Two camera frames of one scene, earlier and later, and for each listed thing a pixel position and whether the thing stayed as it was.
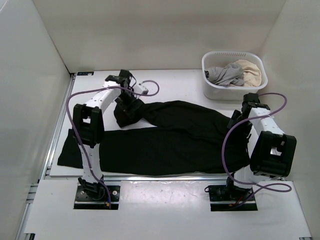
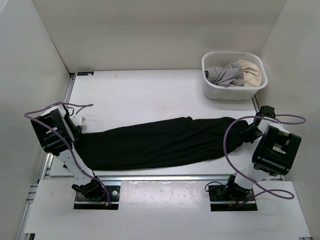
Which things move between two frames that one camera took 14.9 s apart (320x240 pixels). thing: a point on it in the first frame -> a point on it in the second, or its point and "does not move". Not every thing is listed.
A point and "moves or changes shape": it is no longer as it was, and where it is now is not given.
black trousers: (154, 138) moves or changes shape
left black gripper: (128, 108) -> (77, 134)
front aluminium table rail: (164, 178) does not move
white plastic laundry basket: (213, 91) does not move
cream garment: (252, 75) does not move
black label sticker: (85, 73) does not move
